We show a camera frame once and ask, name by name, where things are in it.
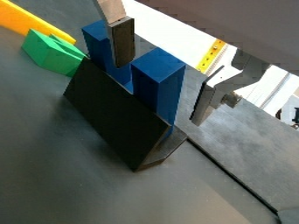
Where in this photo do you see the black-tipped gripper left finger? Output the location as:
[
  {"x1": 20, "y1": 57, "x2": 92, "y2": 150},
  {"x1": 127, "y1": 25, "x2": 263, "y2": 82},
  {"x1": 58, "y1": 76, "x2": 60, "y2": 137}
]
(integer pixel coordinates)
[{"x1": 92, "y1": 0, "x2": 136, "y2": 67}]

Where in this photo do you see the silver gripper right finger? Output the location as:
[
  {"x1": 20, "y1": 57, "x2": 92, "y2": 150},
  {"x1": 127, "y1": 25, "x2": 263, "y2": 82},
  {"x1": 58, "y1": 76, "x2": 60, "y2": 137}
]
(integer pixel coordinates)
[{"x1": 190, "y1": 50, "x2": 270, "y2": 126}]

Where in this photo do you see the blue U-shaped block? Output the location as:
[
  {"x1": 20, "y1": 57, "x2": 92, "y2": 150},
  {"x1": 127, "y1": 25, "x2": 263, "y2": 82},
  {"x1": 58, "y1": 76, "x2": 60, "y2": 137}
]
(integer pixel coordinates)
[{"x1": 82, "y1": 20, "x2": 186, "y2": 136}]

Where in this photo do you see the green zigzag block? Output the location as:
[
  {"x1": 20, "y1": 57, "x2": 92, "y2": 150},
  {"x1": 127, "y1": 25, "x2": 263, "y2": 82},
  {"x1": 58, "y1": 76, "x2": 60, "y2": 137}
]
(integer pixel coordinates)
[{"x1": 23, "y1": 29, "x2": 86, "y2": 77}]

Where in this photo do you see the yellow long block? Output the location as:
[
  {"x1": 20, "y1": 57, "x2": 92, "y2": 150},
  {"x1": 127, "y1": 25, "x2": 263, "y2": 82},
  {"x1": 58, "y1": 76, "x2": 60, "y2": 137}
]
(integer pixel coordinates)
[{"x1": 0, "y1": 0, "x2": 76, "y2": 44}]

